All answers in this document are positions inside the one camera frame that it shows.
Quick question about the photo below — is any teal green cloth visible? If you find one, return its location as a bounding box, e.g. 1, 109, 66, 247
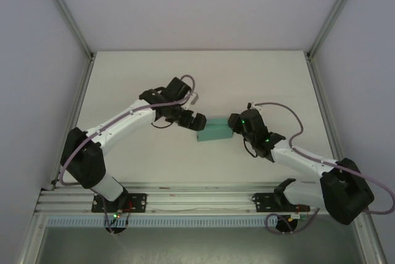
196, 116, 234, 144

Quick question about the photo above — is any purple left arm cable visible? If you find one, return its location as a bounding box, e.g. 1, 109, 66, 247
59, 74, 197, 186

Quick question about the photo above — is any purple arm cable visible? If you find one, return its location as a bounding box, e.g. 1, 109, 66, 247
59, 74, 197, 186
252, 101, 395, 215

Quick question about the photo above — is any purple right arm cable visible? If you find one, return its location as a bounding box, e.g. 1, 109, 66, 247
252, 101, 395, 215

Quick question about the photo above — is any aluminium table side rail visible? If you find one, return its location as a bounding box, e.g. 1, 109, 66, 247
305, 52, 388, 264
17, 54, 96, 264

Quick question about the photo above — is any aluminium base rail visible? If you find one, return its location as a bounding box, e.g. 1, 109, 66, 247
34, 183, 328, 215

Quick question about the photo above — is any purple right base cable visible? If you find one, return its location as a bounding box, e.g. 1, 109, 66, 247
265, 208, 322, 234

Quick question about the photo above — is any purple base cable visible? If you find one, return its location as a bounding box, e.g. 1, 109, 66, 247
265, 208, 322, 234
101, 205, 121, 234

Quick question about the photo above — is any white slotted cable duct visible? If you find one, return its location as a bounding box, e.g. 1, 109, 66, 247
46, 216, 311, 228

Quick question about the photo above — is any black round cable grommet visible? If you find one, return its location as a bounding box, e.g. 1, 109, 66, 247
276, 216, 299, 234

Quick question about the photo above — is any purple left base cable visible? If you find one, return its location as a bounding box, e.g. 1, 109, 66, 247
101, 205, 121, 234

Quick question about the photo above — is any aluminium frame post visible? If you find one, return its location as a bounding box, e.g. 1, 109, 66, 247
307, 0, 365, 58
38, 0, 95, 58

